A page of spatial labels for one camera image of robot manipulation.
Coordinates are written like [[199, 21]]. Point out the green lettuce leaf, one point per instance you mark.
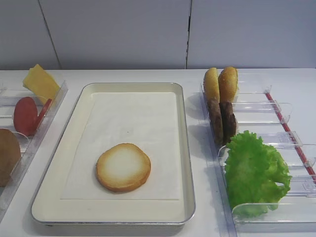
[[256, 175]]

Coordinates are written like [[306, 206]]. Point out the brown meat patty left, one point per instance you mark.
[[216, 121]]

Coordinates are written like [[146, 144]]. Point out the brown meat patty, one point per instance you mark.
[[228, 121], [216, 121]]

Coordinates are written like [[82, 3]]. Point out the brown meat patty right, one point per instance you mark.
[[228, 121]]

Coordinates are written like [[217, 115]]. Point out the thin red tomato slice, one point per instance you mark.
[[41, 116]]

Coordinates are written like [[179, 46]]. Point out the yellow cheese slice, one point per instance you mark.
[[41, 83]]

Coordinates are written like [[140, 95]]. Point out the white paper tray liner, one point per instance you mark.
[[147, 120]]

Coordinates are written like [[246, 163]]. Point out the cream metal tray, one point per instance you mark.
[[49, 206]]

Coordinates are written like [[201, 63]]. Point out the toasted bun bottom slice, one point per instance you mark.
[[123, 168]]

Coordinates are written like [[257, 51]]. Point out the golden bun left of pair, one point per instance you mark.
[[211, 84]]

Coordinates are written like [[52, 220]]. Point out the golden bun of pair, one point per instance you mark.
[[211, 84], [228, 80]]

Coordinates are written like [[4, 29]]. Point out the golden bun right of pair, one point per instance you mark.
[[228, 80]]

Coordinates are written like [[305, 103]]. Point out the clear acrylic rack right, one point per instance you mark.
[[256, 111]]

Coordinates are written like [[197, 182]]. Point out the clear acrylic rack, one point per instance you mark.
[[256, 111], [10, 94]]

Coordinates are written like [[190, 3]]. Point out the clear acrylic rack left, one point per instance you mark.
[[10, 94]]

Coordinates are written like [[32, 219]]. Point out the brown bun top left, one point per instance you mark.
[[9, 155]]

